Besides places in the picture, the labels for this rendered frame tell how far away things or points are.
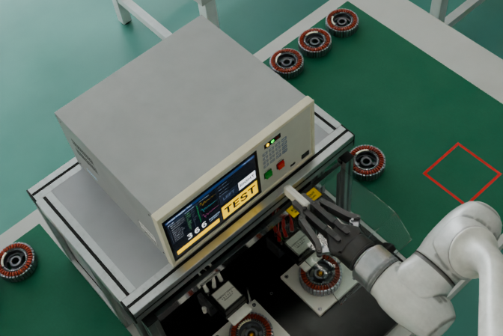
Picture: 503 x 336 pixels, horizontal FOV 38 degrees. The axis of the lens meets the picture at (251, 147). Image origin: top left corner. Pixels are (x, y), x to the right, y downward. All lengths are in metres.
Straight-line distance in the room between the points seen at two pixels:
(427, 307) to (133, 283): 0.63
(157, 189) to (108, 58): 2.16
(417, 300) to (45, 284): 1.09
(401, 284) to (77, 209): 0.77
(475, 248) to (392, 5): 1.37
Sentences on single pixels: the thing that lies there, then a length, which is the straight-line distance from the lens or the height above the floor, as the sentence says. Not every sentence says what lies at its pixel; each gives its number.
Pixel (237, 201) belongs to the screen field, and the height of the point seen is 1.17.
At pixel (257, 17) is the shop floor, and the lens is 3.66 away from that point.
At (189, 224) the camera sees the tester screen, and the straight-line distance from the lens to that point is 1.55.
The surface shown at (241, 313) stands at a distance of 1.82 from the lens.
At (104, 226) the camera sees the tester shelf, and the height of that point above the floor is 1.11.
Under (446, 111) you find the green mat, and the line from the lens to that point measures 2.32.
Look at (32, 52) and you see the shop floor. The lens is 3.77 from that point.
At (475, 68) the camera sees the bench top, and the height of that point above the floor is 0.75.
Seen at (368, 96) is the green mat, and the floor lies 0.75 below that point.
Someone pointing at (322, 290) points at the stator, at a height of 0.81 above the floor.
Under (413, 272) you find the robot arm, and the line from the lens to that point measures 1.46.
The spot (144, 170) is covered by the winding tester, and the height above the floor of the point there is 1.32.
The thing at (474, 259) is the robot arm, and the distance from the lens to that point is 1.41.
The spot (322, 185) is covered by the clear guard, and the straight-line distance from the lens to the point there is 1.76.
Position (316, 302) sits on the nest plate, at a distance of 1.93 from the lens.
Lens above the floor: 2.55
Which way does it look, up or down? 54 degrees down
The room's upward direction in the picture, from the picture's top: 8 degrees counter-clockwise
